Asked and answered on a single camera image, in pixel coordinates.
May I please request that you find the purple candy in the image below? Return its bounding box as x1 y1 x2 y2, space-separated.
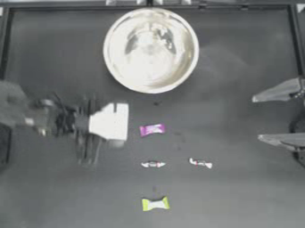
138 123 167 138

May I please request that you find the black white red candy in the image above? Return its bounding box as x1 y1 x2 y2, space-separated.
188 157 214 170
139 159 168 169

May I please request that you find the green white candy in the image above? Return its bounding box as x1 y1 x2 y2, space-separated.
140 196 171 212

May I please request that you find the steel bowl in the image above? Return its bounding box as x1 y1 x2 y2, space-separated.
103 6 200 95

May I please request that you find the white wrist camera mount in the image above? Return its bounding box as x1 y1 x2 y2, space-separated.
87 102 130 143

